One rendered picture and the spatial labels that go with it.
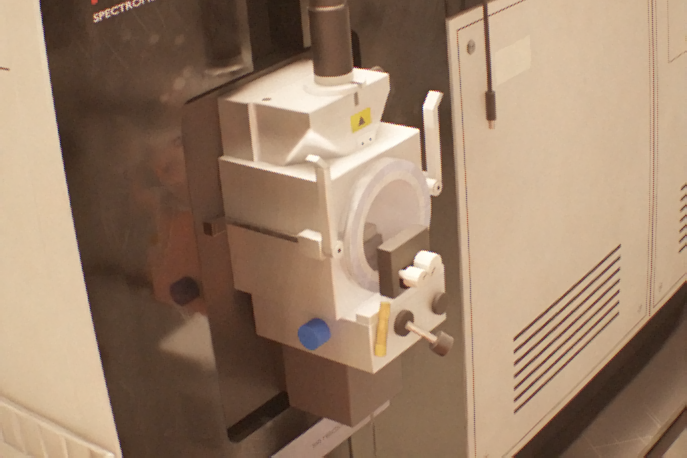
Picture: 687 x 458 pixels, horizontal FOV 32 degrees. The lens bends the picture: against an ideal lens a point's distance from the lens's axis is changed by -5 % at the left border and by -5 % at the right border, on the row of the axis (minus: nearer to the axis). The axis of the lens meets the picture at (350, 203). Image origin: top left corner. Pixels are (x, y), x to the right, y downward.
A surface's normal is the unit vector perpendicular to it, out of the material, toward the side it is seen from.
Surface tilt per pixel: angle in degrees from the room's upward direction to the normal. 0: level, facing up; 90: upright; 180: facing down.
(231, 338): 90
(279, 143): 90
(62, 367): 90
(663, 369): 0
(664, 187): 90
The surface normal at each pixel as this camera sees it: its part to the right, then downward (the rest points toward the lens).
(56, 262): -0.61, 0.37
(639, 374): -0.08, -0.91
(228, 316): 0.79, 0.18
